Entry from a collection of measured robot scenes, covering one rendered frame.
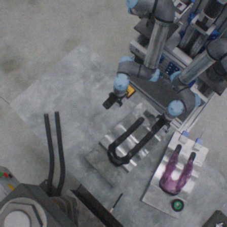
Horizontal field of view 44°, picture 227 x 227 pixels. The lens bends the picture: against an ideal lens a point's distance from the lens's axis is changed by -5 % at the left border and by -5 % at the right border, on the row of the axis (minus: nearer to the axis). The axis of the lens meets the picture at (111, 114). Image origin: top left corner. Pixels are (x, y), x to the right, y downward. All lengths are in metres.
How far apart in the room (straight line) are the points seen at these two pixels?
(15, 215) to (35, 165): 2.11
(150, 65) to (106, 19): 1.77
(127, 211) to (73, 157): 0.49
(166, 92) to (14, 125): 1.46
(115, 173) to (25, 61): 1.69
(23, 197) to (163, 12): 1.03
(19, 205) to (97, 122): 1.35
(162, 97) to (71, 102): 1.00
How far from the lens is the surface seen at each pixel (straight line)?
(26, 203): 0.69
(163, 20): 1.41
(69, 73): 2.05
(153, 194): 1.80
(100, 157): 1.83
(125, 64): 1.55
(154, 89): 2.68
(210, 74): 1.88
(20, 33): 3.24
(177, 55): 2.02
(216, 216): 1.97
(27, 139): 2.80
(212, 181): 2.03
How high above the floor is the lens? 2.68
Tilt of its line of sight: 74 degrees down
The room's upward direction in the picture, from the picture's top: 11 degrees clockwise
